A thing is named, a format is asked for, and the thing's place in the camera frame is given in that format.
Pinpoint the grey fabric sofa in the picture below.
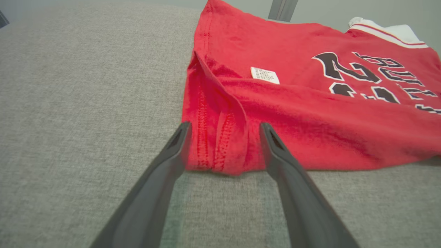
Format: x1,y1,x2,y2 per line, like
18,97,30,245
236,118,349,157
0,3,441,248

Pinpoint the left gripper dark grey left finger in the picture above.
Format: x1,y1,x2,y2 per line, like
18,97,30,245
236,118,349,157
90,121,192,248

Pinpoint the red basketball jersey with lettering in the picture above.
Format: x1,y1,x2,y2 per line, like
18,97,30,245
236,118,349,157
182,0,441,176

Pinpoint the grey metal post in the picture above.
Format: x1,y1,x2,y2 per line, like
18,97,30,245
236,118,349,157
268,0,299,22

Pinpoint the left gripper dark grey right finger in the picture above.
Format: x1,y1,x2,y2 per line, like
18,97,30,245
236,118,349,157
260,122,361,248

